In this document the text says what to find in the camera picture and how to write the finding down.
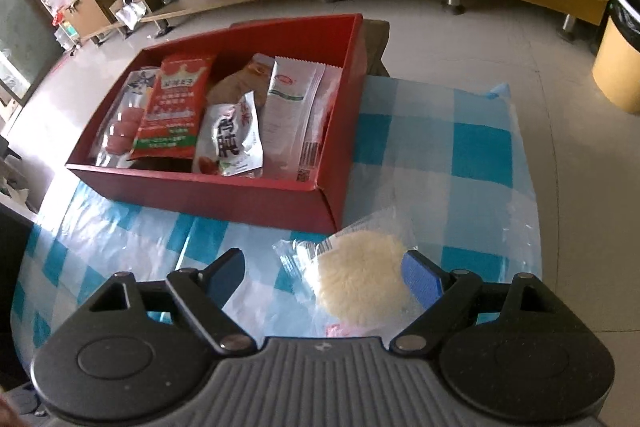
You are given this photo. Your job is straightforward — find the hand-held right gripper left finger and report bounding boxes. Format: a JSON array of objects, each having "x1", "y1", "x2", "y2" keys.
[{"x1": 75, "y1": 248, "x2": 258, "y2": 353}]

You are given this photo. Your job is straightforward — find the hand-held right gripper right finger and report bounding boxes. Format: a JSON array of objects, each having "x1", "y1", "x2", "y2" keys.
[{"x1": 389, "y1": 249, "x2": 571, "y2": 354}]

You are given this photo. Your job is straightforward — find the round rice cracker packet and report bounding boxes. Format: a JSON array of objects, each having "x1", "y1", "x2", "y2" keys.
[{"x1": 272, "y1": 209, "x2": 418, "y2": 338}]

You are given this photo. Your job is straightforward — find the red cardboard box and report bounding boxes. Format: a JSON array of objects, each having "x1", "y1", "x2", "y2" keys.
[{"x1": 65, "y1": 13, "x2": 365, "y2": 233}]

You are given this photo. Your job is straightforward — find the small white red packet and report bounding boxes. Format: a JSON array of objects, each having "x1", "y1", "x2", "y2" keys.
[{"x1": 192, "y1": 91, "x2": 264, "y2": 178}]

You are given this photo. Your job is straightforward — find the long white snack packet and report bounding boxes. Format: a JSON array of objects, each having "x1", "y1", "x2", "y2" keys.
[{"x1": 260, "y1": 56, "x2": 343, "y2": 182}]

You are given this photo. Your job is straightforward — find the red snack packet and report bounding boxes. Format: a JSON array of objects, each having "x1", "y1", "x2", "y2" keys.
[{"x1": 129, "y1": 54, "x2": 218, "y2": 160}]

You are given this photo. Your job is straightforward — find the clear sausage packet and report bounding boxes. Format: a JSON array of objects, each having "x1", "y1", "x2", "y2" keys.
[{"x1": 94, "y1": 67, "x2": 163, "y2": 168}]

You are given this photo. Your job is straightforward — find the blue checked tablecloth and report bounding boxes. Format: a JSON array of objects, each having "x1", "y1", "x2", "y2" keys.
[{"x1": 10, "y1": 74, "x2": 546, "y2": 358}]

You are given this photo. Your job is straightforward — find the brown wooden stool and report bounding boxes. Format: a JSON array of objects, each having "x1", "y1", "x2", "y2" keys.
[{"x1": 231, "y1": 19, "x2": 392, "y2": 78}]

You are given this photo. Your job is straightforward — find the white plastic bag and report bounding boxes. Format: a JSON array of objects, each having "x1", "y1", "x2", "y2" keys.
[{"x1": 112, "y1": 0, "x2": 148, "y2": 32}]

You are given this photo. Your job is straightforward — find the yellow trash bin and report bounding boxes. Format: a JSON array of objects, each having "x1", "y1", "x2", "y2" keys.
[{"x1": 592, "y1": 0, "x2": 640, "y2": 115}]

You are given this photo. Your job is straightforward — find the green glass door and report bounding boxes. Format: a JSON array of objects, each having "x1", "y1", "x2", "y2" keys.
[{"x1": 0, "y1": 0, "x2": 63, "y2": 108}]

